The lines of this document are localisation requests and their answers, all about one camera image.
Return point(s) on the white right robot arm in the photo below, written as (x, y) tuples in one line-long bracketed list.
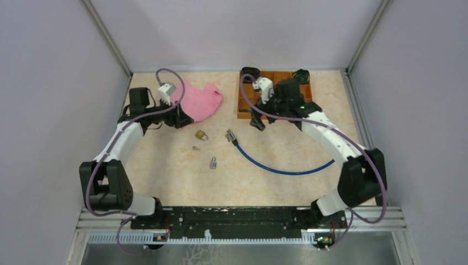
[(363, 174)]

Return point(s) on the pink cloth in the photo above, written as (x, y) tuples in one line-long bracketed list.
[(200, 104)]

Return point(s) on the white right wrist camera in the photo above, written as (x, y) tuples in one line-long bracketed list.
[(265, 87)]

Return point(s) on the grey slotted cable duct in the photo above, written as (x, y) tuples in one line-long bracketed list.
[(308, 237)]

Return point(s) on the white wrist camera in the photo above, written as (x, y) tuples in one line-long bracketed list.
[(165, 91), (265, 87)]

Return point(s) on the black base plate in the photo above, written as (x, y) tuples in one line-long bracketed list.
[(237, 222)]

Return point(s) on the wooden compartment tray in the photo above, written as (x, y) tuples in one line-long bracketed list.
[(276, 76)]

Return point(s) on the grey combination lock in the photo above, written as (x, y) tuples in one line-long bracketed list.
[(213, 163)]

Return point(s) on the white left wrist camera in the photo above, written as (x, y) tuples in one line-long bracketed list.
[(165, 91)]

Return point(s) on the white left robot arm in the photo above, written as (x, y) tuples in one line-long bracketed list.
[(105, 184)]

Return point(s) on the brass padlock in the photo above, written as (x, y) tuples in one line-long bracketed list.
[(201, 135)]

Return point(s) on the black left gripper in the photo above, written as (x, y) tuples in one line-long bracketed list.
[(177, 118)]

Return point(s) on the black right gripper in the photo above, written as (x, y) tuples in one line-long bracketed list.
[(256, 120)]

